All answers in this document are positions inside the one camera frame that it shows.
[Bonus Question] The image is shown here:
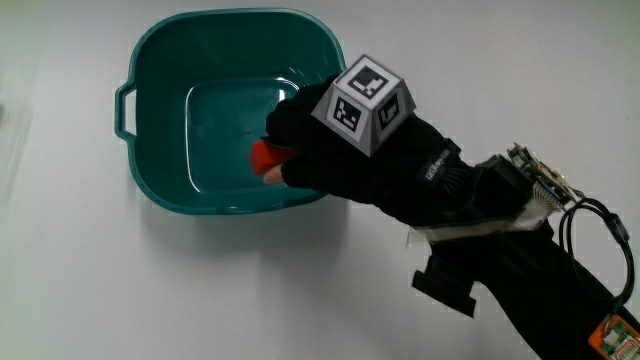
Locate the orange electronic module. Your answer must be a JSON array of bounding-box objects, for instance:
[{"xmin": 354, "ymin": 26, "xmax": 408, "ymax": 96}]
[{"xmin": 587, "ymin": 313, "xmax": 640, "ymax": 360}]

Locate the red block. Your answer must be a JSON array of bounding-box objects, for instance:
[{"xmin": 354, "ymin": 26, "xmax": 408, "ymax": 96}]
[{"xmin": 248, "ymin": 139, "xmax": 302, "ymax": 177}]

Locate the teal plastic basin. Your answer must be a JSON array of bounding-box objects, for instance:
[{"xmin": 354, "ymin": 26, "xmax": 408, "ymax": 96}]
[{"xmin": 114, "ymin": 7, "xmax": 348, "ymax": 217}]

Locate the wrist circuit board module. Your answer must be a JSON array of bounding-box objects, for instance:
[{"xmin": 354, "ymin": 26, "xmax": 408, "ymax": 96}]
[{"xmin": 506, "ymin": 142, "xmax": 587, "ymax": 215}]

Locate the person's right hand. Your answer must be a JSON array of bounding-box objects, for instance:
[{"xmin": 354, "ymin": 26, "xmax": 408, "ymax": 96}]
[{"xmin": 262, "ymin": 53, "xmax": 485, "ymax": 229}]

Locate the person's right forearm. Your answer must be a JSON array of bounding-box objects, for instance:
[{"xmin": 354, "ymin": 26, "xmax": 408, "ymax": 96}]
[{"xmin": 407, "ymin": 154, "xmax": 640, "ymax": 360}]

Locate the black cable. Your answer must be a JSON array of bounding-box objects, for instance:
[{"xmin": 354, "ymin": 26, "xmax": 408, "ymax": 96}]
[{"xmin": 557, "ymin": 196, "xmax": 637, "ymax": 307}]

